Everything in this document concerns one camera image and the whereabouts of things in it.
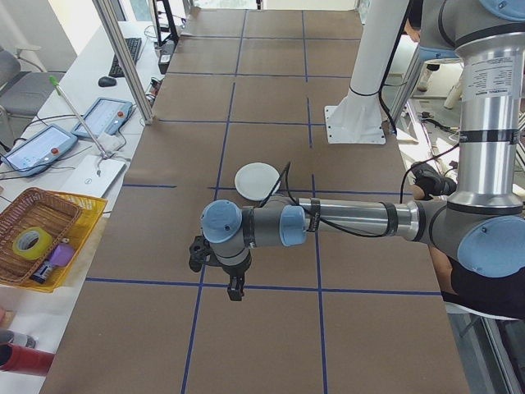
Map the thin metal rod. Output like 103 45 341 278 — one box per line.
48 74 112 159

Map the aluminium frame bar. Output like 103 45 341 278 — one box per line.
386 39 424 135

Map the white pedestal column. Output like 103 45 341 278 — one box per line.
323 0 412 146

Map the dark grey sneaker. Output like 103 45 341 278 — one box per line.
409 161 458 199

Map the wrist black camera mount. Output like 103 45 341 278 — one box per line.
188 234 215 273

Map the yellow plastic bin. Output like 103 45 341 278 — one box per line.
0 190 109 294

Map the blue grey teach pendant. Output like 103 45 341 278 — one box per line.
71 96 136 140
0 123 79 178

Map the yellow tape roll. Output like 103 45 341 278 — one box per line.
11 226 54 262

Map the grey office chair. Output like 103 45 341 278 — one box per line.
0 44 67 121

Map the light blue round plate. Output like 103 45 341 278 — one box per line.
236 185 270 203
235 180 272 200

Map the white laptop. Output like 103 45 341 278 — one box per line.
61 153 127 199

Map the small blue black device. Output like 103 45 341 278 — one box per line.
29 262 55 285

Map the person in black clothes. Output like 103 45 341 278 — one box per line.
411 184 525 323

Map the black box white label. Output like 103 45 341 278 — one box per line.
157 38 177 76

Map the purple block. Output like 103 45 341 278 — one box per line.
48 243 75 268

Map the brown wicker basket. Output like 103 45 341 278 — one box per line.
0 186 84 286

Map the white round plate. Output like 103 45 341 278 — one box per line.
234 162 283 201

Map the aluminium extrusion post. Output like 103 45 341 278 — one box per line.
91 0 156 126

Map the red cylinder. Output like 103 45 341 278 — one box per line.
0 343 56 377

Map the black keyboard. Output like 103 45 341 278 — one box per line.
109 37 143 79

